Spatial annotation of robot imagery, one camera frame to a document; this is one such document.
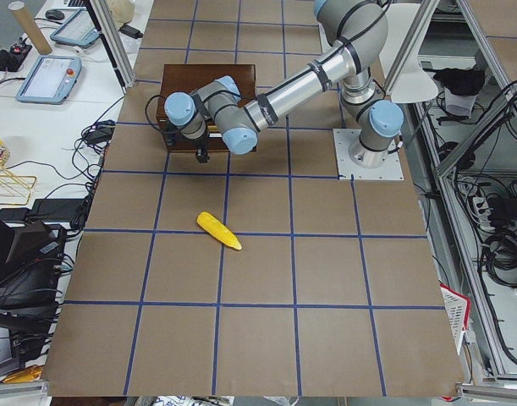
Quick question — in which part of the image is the dark wooden drawer cabinet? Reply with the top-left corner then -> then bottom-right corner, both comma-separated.
156,63 -> 256,153

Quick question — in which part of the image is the white red plastic basket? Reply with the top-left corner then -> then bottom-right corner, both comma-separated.
440,283 -> 471,354

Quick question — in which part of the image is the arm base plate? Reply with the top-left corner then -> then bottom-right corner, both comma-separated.
333,129 -> 404,182

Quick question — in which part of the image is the gold wire rack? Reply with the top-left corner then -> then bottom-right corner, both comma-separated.
0,165 -> 37,206

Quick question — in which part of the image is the white power strip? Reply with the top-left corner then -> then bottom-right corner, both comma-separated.
470,195 -> 493,233

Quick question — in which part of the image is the black power adapter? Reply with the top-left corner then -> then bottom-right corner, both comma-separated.
119,24 -> 143,39

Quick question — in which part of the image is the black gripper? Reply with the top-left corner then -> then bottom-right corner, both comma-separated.
182,126 -> 210,163

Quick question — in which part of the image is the black computer mouse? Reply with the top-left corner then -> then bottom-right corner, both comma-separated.
45,9 -> 66,21

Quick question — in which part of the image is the yellow corn cob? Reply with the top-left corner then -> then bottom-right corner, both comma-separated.
196,211 -> 242,250

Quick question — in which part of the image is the black cloth bundle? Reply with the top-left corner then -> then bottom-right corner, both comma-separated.
433,68 -> 486,118

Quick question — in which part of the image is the beige baseball cap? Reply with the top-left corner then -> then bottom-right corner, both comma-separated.
107,0 -> 135,25

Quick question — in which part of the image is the far blue teach pendant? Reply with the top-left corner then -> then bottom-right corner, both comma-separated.
50,8 -> 99,48

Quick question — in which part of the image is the near blue teach pendant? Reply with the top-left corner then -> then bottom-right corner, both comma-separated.
15,56 -> 82,105

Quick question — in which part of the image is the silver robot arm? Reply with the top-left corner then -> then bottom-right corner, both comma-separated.
163,1 -> 404,167

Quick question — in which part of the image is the black monitor stand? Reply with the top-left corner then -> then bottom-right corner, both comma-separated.
0,220 -> 66,377

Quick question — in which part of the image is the cardboard tube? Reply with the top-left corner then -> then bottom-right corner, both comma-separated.
8,1 -> 52,55

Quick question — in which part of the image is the blue teach pendant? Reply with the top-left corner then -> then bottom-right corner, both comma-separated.
50,8 -> 99,48
15,56 -> 82,105

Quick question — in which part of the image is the aluminium frame post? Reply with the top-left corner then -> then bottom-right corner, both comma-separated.
85,0 -> 135,89

